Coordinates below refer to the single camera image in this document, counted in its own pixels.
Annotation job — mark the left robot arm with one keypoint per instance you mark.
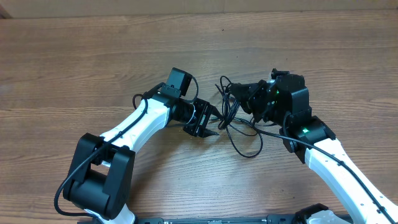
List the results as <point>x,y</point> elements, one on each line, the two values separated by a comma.
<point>99,177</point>

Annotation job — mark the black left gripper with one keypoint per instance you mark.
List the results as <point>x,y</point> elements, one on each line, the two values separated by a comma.
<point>199,127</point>

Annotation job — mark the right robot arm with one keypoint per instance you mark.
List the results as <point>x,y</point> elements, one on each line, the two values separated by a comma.
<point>284,100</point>

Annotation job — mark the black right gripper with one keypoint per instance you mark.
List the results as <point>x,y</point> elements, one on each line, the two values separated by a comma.
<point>247,91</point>

